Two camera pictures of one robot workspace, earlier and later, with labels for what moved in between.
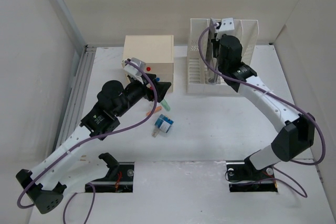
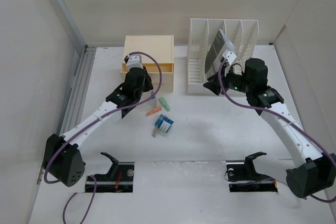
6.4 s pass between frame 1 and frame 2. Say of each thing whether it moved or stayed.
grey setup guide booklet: moved
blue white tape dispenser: stayed
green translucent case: stayed
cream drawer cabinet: stayed
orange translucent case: stayed
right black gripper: moved
